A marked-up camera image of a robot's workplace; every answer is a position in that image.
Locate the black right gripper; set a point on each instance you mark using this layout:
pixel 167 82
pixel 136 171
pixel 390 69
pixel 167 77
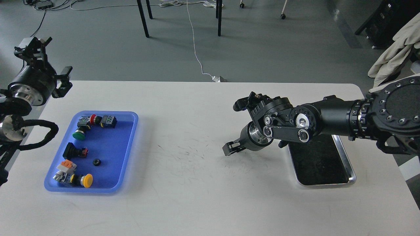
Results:
pixel 250 138

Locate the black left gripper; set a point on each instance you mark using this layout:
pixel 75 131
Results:
pixel 32 83

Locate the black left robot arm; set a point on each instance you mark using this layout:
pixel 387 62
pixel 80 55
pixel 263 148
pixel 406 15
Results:
pixel 12 127

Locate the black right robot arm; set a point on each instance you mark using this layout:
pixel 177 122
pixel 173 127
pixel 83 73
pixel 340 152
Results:
pixel 389 115

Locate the silver metal tray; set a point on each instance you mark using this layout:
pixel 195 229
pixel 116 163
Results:
pixel 321 162

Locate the blue plastic tray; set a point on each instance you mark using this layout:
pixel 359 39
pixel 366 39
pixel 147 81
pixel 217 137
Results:
pixel 111 145

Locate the beige cloth on chair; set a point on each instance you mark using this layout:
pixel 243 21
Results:
pixel 389 65

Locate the green push button switch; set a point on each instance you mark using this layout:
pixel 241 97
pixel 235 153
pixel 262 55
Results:
pixel 83 126

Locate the red button black switch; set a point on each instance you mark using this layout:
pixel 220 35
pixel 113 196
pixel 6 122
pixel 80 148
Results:
pixel 105 121

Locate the black red switch block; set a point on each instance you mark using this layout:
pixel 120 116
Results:
pixel 71 151

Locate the orange white switch block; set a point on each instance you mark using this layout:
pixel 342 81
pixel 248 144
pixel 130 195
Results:
pixel 67 166

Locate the yellow push button switch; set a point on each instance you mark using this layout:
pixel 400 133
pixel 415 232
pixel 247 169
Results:
pixel 74 179

